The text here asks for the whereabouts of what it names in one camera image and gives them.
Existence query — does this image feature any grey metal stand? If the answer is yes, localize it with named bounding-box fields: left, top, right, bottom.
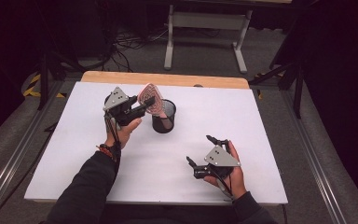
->
left=163, top=3, right=254, bottom=75

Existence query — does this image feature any black mesh pen holder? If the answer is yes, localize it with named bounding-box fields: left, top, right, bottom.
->
left=151, top=98, right=177, bottom=134

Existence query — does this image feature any person's dark clothing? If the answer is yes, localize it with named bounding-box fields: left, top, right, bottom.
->
left=101, top=203, right=237, bottom=224

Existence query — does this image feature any person's left hand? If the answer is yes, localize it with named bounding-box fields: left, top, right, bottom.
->
left=105, top=117, right=144, bottom=149

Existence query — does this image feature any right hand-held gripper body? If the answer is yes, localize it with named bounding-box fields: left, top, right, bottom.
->
left=193, top=146, right=241, bottom=179

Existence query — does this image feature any aluminium floor rail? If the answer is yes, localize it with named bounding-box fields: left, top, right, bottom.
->
left=0, top=79, right=65, bottom=224
left=280, top=89, right=349, bottom=224

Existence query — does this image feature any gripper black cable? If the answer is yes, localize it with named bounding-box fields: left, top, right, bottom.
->
left=213, top=169, right=236, bottom=200
left=103, top=111, right=122, bottom=150

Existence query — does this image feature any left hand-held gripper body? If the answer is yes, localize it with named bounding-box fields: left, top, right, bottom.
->
left=103, top=86, right=136, bottom=127

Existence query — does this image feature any wooden table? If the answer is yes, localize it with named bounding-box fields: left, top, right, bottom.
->
left=80, top=70, right=250, bottom=90

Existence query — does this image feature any dark beaded bracelet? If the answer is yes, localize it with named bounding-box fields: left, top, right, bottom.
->
left=96, top=142, right=122, bottom=163

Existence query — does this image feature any pink hairbrush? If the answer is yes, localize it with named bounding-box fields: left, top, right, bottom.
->
left=137, top=82, right=175, bottom=130

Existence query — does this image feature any black metal stand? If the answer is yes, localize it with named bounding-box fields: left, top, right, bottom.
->
left=36, top=49, right=87, bottom=111
left=249, top=59, right=306, bottom=119

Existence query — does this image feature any tangle of black floor cables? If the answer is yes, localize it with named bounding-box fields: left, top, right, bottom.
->
left=103, top=26, right=171, bottom=73

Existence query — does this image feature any person's right hand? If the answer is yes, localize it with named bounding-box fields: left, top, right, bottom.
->
left=203, top=140, right=247, bottom=200

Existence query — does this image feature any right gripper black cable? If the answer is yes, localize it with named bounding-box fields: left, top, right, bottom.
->
left=213, top=169, right=236, bottom=200

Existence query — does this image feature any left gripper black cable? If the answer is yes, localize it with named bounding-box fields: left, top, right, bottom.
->
left=103, top=111, right=122, bottom=150

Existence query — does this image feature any white table mat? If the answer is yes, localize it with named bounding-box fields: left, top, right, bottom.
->
left=23, top=81, right=289, bottom=206

